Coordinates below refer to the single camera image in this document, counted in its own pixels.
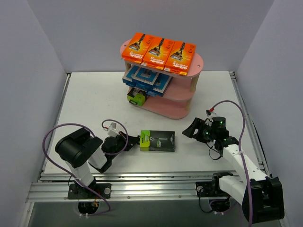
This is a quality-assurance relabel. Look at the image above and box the black green razor box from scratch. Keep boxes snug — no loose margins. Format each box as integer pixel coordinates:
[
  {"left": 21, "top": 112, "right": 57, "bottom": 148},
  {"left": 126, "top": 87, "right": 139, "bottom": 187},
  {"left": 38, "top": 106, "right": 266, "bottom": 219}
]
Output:
[
  {"left": 127, "top": 87, "right": 148, "bottom": 106},
  {"left": 140, "top": 130, "right": 176, "bottom": 152}
]

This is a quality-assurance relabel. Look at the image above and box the blue razor box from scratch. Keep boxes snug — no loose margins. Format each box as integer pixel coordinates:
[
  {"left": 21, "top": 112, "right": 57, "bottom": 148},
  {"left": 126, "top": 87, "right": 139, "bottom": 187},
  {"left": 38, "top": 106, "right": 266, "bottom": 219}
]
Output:
[
  {"left": 132, "top": 67, "right": 160, "bottom": 90},
  {"left": 122, "top": 65, "right": 139, "bottom": 87},
  {"left": 146, "top": 73, "right": 172, "bottom": 97}
]

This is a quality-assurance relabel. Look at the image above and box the small orange razor box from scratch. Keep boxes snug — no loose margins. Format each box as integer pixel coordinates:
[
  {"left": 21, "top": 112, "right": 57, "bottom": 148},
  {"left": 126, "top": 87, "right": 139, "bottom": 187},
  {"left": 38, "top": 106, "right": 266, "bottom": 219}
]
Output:
[{"left": 163, "top": 41, "right": 196, "bottom": 76}]

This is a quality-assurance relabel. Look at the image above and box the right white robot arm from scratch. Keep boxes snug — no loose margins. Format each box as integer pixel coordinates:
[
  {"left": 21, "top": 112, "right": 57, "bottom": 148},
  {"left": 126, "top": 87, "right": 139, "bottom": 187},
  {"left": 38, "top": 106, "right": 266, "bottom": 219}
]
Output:
[{"left": 182, "top": 117, "right": 285, "bottom": 224}]

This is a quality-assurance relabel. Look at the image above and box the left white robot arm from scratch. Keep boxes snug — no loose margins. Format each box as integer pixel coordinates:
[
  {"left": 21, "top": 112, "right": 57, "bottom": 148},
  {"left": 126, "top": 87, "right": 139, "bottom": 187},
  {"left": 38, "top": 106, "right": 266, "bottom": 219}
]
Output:
[{"left": 55, "top": 128, "right": 140, "bottom": 198}]

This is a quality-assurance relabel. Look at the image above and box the pink three-tier shelf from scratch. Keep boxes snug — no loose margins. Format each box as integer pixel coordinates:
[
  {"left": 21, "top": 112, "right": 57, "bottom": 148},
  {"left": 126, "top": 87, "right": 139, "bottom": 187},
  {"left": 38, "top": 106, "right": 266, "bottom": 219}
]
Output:
[{"left": 125, "top": 53, "right": 204, "bottom": 119}]

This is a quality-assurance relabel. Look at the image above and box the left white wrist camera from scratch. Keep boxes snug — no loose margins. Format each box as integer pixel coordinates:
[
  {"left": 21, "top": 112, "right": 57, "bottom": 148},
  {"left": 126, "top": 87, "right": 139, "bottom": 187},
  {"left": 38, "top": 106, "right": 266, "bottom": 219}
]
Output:
[{"left": 104, "top": 122, "right": 119, "bottom": 137}]

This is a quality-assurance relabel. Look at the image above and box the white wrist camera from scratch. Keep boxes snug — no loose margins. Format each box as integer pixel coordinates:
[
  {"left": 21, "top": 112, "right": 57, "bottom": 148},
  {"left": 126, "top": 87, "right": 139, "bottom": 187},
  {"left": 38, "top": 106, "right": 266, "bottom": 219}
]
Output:
[
  {"left": 104, "top": 122, "right": 119, "bottom": 137},
  {"left": 206, "top": 108, "right": 217, "bottom": 119}
]

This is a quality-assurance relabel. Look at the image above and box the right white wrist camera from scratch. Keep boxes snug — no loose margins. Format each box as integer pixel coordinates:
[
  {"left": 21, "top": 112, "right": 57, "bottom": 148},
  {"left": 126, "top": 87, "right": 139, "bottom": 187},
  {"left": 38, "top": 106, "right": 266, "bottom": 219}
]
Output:
[{"left": 206, "top": 108, "right": 217, "bottom": 119}]

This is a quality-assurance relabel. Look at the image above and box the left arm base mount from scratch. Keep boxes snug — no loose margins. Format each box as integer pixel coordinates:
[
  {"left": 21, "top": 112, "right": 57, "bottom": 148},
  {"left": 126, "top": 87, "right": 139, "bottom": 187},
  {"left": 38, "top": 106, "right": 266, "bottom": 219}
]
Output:
[{"left": 67, "top": 183, "right": 112, "bottom": 215}]

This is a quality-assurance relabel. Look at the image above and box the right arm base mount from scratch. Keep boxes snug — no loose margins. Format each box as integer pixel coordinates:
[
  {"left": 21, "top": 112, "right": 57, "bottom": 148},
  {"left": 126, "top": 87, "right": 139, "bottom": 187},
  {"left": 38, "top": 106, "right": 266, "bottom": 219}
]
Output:
[{"left": 195, "top": 181, "right": 237, "bottom": 216}]

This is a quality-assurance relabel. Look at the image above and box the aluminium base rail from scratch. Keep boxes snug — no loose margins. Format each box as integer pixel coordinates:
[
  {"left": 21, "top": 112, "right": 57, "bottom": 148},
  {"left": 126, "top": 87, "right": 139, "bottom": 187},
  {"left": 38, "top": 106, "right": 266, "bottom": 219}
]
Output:
[{"left": 26, "top": 172, "right": 213, "bottom": 202}]

